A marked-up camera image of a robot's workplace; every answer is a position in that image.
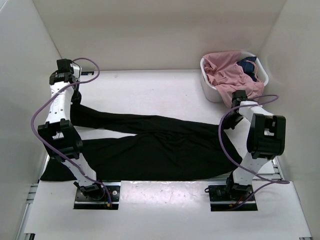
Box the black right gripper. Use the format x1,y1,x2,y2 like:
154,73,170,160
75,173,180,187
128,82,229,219
221,109,244,130

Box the black trousers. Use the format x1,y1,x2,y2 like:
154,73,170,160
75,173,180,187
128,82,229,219
39,91,243,182

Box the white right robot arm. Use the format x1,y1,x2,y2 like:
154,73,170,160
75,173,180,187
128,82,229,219
218,90,286,200

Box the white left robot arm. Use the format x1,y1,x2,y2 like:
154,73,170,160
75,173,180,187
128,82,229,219
37,58,106,201

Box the pink trousers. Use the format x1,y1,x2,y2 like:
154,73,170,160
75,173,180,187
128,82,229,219
202,49,265,109

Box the white laundry basket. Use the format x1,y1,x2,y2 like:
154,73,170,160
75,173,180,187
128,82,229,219
200,50,270,103

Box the navy blue garment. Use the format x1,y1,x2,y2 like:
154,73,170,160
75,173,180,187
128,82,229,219
237,56,258,82

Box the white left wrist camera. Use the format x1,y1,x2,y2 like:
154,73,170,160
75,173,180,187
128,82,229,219
70,62,82,81

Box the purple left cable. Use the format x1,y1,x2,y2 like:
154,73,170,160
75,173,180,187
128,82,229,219
30,57,112,203

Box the purple cable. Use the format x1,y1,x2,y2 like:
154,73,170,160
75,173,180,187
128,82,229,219
217,94,291,208
30,57,112,203

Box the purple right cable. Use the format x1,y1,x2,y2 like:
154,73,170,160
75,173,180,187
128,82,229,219
217,94,291,208

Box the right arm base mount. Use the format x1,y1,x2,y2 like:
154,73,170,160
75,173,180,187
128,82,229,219
204,185,258,212

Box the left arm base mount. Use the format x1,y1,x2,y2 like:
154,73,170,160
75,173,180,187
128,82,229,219
73,181,121,210

